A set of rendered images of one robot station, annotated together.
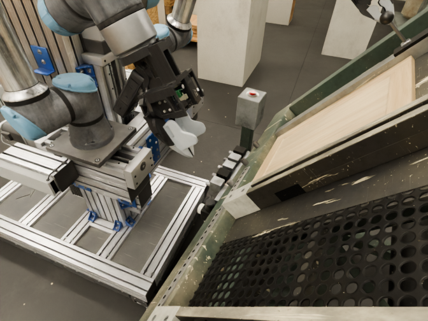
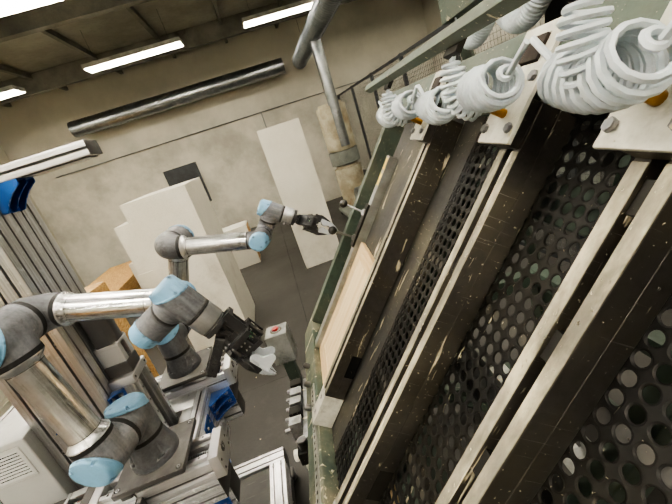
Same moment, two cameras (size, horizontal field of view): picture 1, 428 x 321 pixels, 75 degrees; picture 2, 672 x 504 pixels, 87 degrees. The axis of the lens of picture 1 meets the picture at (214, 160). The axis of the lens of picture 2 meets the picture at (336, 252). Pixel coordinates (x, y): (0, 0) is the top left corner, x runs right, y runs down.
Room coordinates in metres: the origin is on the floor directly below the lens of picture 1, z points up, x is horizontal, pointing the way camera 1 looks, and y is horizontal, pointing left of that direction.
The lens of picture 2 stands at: (-0.42, 0.17, 1.85)
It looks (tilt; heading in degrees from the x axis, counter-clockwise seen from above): 19 degrees down; 334
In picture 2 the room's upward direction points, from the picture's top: 18 degrees counter-clockwise
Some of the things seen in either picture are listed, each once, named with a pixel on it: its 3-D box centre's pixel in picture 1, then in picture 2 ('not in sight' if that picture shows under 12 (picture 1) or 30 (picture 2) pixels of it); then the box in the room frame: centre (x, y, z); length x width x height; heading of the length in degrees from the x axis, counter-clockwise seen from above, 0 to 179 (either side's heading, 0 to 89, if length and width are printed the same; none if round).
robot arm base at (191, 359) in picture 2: not in sight; (180, 358); (1.26, 0.27, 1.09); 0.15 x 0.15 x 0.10
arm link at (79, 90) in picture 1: (76, 96); (131, 417); (0.78, 0.44, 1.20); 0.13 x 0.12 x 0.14; 147
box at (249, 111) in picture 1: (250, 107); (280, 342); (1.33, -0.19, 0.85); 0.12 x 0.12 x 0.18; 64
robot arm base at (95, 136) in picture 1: (88, 125); (149, 442); (0.79, 0.44, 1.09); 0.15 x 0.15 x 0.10
